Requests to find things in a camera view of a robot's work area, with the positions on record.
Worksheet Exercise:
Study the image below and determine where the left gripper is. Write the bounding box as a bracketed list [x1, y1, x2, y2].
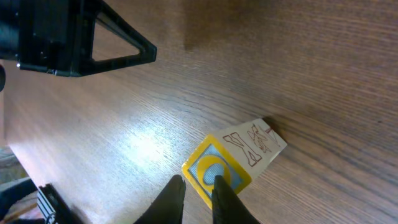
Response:
[1, 0, 157, 77]

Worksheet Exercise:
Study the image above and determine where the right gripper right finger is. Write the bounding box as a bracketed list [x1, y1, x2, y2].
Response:
[211, 175, 260, 224]

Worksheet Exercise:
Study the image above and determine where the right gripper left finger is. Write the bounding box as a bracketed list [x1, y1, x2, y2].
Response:
[134, 175, 186, 224]

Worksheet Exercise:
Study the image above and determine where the yellow framed wooden block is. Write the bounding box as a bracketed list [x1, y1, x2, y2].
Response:
[182, 134, 252, 208]

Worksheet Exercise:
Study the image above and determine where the green edged plain block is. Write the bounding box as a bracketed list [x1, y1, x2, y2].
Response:
[212, 119, 287, 179]

